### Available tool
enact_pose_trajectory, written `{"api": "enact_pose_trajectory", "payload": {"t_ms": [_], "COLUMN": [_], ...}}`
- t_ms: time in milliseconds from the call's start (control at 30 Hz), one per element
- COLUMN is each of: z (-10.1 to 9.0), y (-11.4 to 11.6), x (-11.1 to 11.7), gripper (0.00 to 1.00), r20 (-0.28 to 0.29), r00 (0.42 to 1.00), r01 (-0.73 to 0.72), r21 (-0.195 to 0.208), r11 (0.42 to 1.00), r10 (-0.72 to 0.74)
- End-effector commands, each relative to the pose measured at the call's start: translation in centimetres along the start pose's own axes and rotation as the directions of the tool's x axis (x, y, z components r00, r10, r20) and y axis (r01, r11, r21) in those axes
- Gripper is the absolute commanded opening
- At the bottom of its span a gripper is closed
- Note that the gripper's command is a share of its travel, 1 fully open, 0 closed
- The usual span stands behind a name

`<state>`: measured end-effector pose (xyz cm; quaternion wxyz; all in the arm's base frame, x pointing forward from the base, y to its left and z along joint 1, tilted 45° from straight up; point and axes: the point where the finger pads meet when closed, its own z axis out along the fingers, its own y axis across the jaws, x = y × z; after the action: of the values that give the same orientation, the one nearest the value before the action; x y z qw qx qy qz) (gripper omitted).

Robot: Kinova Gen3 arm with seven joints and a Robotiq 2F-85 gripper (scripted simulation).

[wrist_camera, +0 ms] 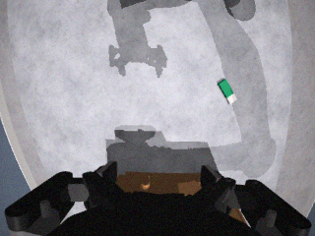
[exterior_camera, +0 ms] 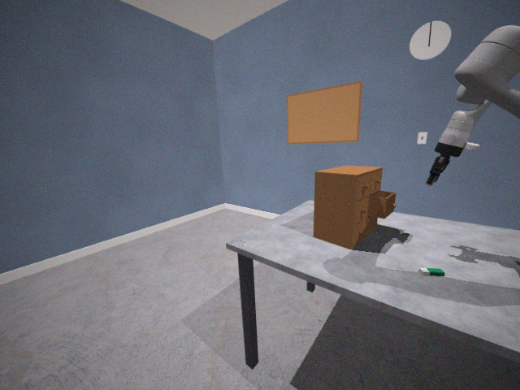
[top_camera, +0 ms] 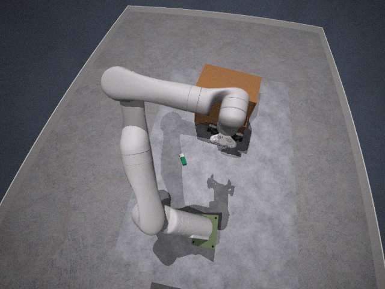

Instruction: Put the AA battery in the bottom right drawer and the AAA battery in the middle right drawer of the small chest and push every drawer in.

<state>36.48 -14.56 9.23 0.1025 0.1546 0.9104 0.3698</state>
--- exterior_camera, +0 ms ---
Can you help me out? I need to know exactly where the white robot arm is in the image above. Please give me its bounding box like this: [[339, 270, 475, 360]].
[[439, 25, 520, 151]]

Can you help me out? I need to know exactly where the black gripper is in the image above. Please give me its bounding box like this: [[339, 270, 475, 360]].
[[425, 142, 464, 186]]

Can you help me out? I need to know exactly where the green and white eraser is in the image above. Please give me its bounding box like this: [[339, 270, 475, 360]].
[[419, 268, 445, 276]]

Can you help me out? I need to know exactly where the brown wooden chest of drawers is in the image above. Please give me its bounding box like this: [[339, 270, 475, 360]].
[[314, 166, 383, 249]]

